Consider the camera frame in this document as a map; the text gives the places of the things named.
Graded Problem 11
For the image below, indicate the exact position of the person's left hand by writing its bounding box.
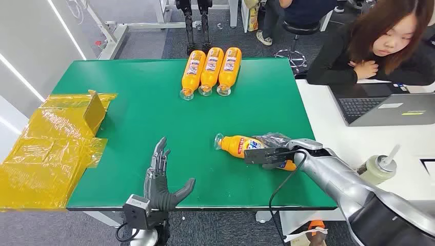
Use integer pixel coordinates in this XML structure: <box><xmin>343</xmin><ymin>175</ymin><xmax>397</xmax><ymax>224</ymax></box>
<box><xmin>348</xmin><ymin>60</ymin><xmax>379</xmax><ymax>81</ymax></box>

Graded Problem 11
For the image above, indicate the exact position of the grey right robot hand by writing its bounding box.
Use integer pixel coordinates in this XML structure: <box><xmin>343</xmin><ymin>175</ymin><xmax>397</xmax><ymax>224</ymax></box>
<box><xmin>244</xmin><ymin>133</ymin><xmax>294</xmax><ymax>171</ymax></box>

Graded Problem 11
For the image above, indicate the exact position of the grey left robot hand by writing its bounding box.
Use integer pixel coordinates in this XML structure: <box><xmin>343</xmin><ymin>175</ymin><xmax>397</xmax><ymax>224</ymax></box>
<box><xmin>144</xmin><ymin>137</ymin><xmax>196</xmax><ymax>204</ymax></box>

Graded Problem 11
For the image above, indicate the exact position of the orange juice bottle blue label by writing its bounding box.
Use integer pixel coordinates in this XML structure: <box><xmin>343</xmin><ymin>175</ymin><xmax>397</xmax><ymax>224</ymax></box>
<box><xmin>214</xmin><ymin>133</ymin><xmax>298</xmax><ymax>172</ymax></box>

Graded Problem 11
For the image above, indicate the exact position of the white bottle with straw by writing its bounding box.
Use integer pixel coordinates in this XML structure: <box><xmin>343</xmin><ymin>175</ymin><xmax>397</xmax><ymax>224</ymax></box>
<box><xmin>357</xmin><ymin>144</ymin><xmax>402</xmax><ymax>186</ymax></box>

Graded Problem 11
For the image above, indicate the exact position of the grey laptop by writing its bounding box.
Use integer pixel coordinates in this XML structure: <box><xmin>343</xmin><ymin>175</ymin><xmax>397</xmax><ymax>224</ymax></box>
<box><xmin>329</xmin><ymin>82</ymin><xmax>435</xmax><ymax>127</ymax></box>

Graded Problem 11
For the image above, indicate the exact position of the person at laptop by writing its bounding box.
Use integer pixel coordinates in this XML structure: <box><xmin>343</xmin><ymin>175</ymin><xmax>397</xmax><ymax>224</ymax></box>
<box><xmin>306</xmin><ymin>0</ymin><xmax>435</xmax><ymax>86</ymax></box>

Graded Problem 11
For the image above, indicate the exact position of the black round stool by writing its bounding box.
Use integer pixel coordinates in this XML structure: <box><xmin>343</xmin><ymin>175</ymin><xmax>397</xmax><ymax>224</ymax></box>
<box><xmin>274</xmin><ymin>20</ymin><xmax>321</xmax><ymax>75</ymax></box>

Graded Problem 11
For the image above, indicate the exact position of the person on stool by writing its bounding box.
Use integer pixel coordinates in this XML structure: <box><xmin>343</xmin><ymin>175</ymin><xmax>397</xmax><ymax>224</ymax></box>
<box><xmin>256</xmin><ymin>0</ymin><xmax>338</xmax><ymax>47</ymax></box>

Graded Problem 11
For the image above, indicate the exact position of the yellow taped cardboard box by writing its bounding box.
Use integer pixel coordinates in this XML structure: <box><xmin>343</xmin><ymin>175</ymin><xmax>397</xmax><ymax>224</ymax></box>
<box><xmin>0</xmin><ymin>90</ymin><xmax>118</xmax><ymax>212</ymax></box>

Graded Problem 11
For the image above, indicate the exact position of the yellow printed bag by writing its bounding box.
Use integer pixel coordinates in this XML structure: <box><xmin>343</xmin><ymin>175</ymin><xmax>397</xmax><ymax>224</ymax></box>
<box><xmin>247</xmin><ymin>3</ymin><xmax>261</xmax><ymax>33</ymax></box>

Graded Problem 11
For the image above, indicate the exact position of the black robot leg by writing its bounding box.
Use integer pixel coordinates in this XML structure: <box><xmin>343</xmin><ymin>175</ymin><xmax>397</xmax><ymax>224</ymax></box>
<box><xmin>175</xmin><ymin>0</ymin><xmax>197</xmax><ymax>55</ymax></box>
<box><xmin>197</xmin><ymin>0</ymin><xmax>214</xmax><ymax>52</ymax></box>

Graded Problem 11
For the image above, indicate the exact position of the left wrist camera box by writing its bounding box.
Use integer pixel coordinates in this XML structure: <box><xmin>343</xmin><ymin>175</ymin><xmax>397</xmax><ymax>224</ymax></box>
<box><xmin>123</xmin><ymin>194</ymin><xmax>152</xmax><ymax>231</ymax></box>

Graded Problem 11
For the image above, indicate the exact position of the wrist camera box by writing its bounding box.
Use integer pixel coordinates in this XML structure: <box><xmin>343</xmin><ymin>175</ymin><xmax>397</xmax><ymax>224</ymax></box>
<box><xmin>123</xmin><ymin>194</ymin><xmax>152</xmax><ymax>231</ymax></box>
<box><xmin>287</xmin><ymin>138</ymin><xmax>324</xmax><ymax>152</ymax></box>

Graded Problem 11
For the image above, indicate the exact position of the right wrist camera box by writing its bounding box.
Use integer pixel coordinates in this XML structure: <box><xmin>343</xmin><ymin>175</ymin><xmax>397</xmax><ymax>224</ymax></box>
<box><xmin>287</xmin><ymin>138</ymin><xmax>324</xmax><ymax>152</ymax></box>

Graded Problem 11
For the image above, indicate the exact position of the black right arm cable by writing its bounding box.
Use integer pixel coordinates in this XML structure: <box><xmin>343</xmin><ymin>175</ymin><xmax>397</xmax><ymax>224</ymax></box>
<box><xmin>266</xmin><ymin>150</ymin><xmax>308</xmax><ymax>245</ymax></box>

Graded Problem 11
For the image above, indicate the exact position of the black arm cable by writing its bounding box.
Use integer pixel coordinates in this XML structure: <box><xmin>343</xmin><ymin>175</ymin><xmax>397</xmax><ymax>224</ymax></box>
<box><xmin>115</xmin><ymin>222</ymin><xmax>141</xmax><ymax>243</ymax></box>
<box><xmin>266</xmin><ymin>150</ymin><xmax>308</xmax><ymax>245</ymax></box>

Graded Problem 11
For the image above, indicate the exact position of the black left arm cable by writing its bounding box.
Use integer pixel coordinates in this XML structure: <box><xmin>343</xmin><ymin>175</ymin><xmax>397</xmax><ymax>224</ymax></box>
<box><xmin>115</xmin><ymin>222</ymin><xmax>141</xmax><ymax>243</ymax></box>

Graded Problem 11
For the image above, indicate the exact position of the orange handled tool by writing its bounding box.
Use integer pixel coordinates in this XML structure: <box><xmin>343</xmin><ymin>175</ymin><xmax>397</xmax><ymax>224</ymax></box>
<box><xmin>284</xmin><ymin>220</ymin><xmax>329</xmax><ymax>246</ymax></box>

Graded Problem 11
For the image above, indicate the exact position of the white metal frame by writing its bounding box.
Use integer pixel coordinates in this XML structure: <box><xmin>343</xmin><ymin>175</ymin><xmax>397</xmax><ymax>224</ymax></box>
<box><xmin>85</xmin><ymin>0</ymin><xmax>239</xmax><ymax>61</ymax></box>

